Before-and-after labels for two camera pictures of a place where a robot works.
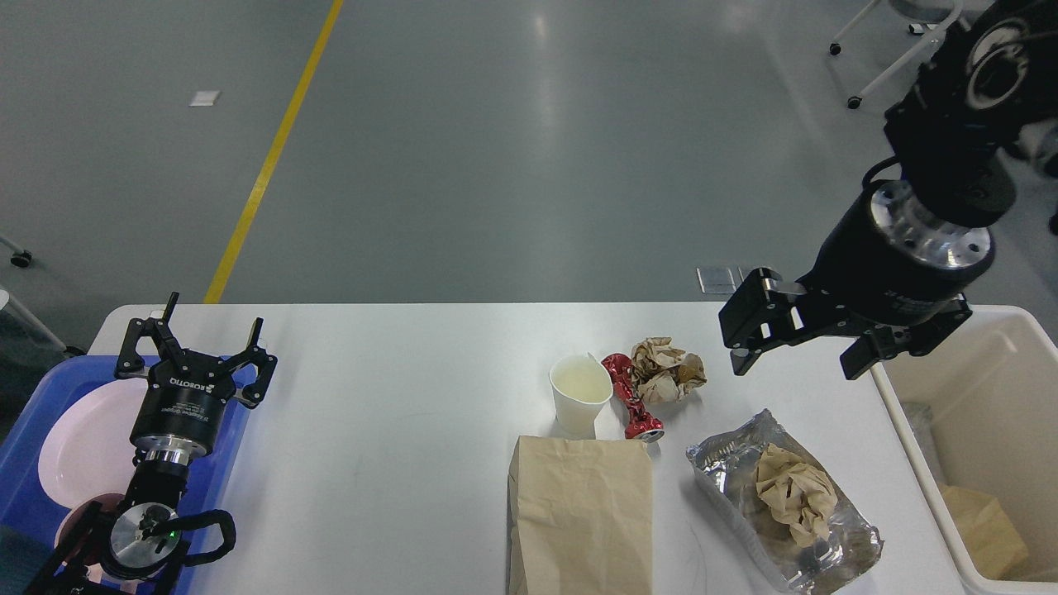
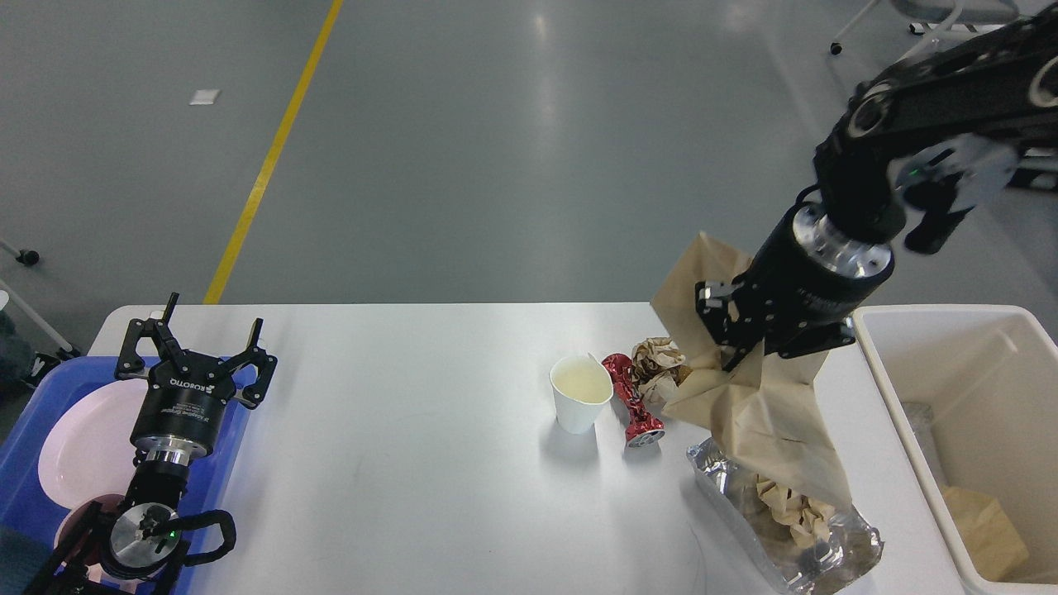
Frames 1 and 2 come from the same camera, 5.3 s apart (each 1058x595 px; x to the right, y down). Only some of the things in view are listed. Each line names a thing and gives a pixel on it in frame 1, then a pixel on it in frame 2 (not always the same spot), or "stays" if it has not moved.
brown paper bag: (579, 517) → (765, 416)
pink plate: (89, 452) stays
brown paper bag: (989, 537) stays
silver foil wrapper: (726, 465) stays
